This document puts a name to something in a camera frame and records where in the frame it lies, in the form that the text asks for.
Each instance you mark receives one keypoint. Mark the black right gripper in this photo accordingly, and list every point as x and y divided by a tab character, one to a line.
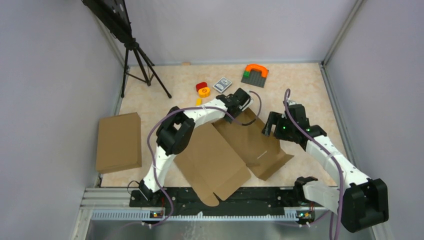
276	119

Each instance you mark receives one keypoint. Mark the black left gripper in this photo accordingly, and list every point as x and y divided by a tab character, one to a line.
238	108

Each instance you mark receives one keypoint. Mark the yellow rectangular block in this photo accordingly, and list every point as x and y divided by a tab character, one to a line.
198	102

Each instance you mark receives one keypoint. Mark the large cardboard box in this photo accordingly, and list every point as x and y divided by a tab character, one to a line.
222	156

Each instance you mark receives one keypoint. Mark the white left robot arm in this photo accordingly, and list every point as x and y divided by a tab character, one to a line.
174	131

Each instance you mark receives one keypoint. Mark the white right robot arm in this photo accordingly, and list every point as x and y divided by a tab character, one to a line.
341	179

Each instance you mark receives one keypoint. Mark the blue playing card box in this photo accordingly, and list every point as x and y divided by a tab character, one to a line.
222	85

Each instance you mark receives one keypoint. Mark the small folded cardboard box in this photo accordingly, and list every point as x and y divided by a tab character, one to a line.
119	143

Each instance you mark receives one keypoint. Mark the green small toy brick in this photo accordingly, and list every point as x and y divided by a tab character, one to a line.
246	73

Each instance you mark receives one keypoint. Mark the yellow oval toy block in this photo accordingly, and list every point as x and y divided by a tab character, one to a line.
204	92

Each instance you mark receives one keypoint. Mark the red oval plastic block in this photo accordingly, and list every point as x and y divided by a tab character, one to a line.
201	85

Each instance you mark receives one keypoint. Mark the orange arch toy block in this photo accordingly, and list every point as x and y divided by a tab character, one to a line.
258	68

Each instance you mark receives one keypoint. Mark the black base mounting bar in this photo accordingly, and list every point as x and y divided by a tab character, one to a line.
246	202

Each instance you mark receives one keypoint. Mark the black tripod stand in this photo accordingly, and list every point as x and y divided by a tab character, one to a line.
114	15

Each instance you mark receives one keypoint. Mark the grey lego base plate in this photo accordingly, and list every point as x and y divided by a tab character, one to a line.
254	79

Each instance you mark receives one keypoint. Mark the aluminium front rail frame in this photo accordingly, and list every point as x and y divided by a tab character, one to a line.
113	204

